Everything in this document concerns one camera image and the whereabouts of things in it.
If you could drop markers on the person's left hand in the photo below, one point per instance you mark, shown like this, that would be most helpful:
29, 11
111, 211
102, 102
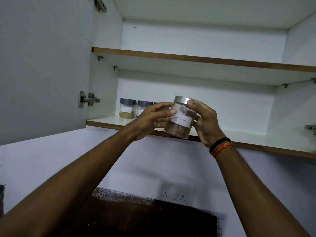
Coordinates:
143, 122

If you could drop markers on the person's right hand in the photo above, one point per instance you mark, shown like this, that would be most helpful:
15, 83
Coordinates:
208, 125

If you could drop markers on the person's right thumb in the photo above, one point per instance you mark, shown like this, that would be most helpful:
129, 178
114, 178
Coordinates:
193, 104

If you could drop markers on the person's left thumb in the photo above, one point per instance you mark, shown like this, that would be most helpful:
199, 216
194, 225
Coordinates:
167, 113

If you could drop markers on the clear jar with silver lid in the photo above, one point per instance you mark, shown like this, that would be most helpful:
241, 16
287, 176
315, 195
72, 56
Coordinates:
181, 120

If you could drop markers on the person's left forearm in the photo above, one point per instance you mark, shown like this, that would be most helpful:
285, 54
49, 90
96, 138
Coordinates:
74, 180

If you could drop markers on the person's right forearm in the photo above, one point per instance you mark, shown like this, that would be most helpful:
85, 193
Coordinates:
249, 192

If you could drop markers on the small jar with grey lid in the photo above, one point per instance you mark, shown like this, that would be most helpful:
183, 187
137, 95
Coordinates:
144, 108

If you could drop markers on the small jar with brown powder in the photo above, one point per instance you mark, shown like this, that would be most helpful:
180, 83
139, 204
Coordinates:
127, 108

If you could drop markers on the white shelf with wooden edge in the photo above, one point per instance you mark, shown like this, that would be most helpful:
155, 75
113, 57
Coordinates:
197, 62

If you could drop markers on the black wristband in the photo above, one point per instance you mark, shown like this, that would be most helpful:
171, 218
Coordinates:
219, 144

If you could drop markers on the orange thread wristband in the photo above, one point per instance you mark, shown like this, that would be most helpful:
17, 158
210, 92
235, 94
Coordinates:
222, 149

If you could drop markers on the metal cabinet door hinge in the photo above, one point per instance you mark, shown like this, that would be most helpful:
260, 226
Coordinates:
86, 99
100, 3

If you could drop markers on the white cabinet door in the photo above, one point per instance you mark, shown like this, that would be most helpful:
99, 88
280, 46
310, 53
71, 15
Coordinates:
42, 71

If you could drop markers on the white wall cabinet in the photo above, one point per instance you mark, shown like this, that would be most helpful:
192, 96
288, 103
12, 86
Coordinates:
222, 101

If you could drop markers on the white wall socket plate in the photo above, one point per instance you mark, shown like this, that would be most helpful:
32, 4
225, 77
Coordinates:
176, 191

